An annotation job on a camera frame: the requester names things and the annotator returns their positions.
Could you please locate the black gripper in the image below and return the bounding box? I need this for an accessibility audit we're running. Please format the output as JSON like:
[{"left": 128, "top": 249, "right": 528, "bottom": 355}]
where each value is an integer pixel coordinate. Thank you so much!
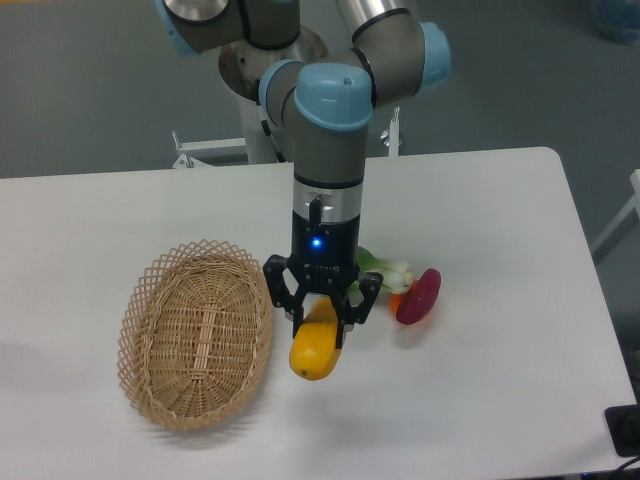
[{"left": 263, "top": 198, "right": 383, "bottom": 349}]

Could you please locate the yellow mango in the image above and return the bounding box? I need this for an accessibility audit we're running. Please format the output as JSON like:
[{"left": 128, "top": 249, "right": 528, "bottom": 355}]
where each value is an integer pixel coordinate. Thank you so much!
[{"left": 289, "top": 297, "right": 341, "bottom": 381}]

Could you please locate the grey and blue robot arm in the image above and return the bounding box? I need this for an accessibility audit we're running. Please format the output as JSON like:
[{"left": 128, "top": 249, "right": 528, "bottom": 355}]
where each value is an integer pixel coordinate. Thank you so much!
[{"left": 156, "top": 1, "right": 451, "bottom": 346}]

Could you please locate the oval wicker basket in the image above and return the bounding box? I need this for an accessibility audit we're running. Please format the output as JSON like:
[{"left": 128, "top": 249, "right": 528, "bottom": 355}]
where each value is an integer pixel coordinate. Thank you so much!
[{"left": 117, "top": 240, "right": 273, "bottom": 430}]

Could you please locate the orange carrot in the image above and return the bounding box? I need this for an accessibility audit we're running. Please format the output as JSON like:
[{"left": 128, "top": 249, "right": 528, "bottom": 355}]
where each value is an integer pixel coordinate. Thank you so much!
[{"left": 389, "top": 280, "right": 418, "bottom": 315}]

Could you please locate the green bok choy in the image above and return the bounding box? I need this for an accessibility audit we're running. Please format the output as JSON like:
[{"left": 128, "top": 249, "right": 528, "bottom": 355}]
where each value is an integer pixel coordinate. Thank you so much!
[{"left": 357, "top": 246, "right": 414, "bottom": 294}]

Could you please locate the purple sweet potato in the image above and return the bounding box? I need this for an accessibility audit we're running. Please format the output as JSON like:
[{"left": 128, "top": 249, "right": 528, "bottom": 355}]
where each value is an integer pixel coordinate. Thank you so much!
[{"left": 395, "top": 268, "right": 442, "bottom": 325}]

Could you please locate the black device at table edge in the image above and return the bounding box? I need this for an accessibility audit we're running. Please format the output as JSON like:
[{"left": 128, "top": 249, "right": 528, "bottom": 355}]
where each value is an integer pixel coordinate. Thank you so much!
[{"left": 604, "top": 404, "right": 639, "bottom": 457}]

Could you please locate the blue object top right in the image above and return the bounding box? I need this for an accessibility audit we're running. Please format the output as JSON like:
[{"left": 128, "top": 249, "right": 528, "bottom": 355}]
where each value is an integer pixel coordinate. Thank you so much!
[{"left": 591, "top": 0, "right": 639, "bottom": 47}]

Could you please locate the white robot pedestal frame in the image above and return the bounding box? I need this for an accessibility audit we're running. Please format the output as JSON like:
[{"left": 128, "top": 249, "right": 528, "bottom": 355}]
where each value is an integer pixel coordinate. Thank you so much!
[{"left": 172, "top": 99, "right": 402, "bottom": 169}]

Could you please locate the white frame at right edge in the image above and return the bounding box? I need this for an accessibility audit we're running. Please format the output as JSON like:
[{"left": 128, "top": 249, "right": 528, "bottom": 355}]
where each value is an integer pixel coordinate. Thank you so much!
[{"left": 590, "top": 169, "right": 639, "bottom": 265}]

